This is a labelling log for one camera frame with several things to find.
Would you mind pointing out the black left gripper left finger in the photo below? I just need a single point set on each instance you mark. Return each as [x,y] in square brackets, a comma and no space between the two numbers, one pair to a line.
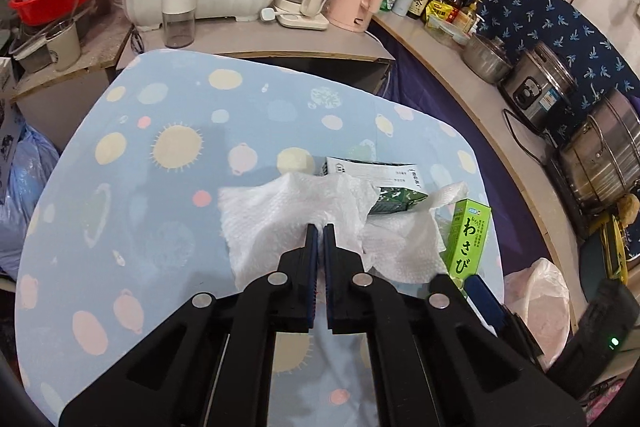
[210,362]

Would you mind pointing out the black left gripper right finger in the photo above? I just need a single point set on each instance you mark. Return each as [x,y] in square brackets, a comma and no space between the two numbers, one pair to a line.
[432,363]

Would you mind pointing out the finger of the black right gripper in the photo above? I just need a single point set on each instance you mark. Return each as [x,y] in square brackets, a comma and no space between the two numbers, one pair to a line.
[444,284]
[508,325]

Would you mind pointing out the green wasabi box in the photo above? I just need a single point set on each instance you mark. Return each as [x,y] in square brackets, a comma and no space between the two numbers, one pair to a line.
[466,240]

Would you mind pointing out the white paper towel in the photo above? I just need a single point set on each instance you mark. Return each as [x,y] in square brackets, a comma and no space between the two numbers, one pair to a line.
[261,223]
[405,246]

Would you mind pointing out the white trash bag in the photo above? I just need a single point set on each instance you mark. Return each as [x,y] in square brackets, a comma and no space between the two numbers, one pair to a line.
[539,296]

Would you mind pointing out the brown loofah sponge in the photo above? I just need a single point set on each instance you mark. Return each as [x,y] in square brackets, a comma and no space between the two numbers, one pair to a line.
[627,210]

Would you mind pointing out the dark green tea packet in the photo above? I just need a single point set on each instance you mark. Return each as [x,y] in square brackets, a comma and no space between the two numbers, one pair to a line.
[401,185]

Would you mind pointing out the large steel steamer pot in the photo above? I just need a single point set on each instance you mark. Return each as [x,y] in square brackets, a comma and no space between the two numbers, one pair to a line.
[601,161]

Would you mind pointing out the blue patterned tablecloth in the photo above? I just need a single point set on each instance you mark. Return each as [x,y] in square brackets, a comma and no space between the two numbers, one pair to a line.
[127,227]

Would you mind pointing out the silver rice cooker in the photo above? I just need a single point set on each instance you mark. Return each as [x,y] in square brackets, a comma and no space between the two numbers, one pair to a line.
[539,83]

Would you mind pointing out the small steel pot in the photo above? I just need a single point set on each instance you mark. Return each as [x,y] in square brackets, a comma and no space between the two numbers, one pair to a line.
[487,58]

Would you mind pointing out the yellow seasoning packet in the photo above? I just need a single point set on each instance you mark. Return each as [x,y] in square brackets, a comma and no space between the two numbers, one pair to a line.
[440,10]

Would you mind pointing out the blue floral cloth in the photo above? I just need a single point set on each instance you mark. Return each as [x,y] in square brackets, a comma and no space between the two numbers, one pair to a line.
[590,57]

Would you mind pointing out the white power plug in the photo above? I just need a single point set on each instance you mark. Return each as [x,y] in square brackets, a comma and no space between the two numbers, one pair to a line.
[268,14]

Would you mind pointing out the beige mug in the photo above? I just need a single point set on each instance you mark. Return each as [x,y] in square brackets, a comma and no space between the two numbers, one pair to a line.
[63,45]

